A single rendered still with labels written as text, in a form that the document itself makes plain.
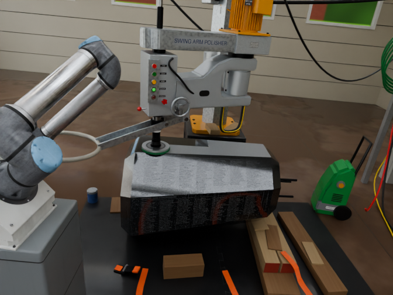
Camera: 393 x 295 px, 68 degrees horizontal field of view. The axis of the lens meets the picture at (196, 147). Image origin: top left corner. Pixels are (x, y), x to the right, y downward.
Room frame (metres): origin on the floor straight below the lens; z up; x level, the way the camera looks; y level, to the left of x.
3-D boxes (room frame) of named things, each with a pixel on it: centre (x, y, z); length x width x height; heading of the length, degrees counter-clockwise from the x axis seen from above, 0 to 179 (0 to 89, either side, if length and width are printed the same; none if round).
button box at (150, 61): (1.94, 0.33, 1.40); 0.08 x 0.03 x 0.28; 117
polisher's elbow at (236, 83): (2.37, -0.27, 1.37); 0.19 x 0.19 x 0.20
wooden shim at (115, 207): (2.43, 0.75, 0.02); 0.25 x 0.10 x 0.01; 13
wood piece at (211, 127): (2.76, -0.14, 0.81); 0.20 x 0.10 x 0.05; 15
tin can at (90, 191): (2.47, 1.00, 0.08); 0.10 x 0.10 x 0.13
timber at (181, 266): (1.67, 0.01, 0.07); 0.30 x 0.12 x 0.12; 102
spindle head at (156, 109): (2.11, 0.24, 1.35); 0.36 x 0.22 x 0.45; 117
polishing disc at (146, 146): (2.07, 0.32, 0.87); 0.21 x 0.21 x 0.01
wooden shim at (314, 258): (1.93, -1.05, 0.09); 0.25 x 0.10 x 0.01; 3
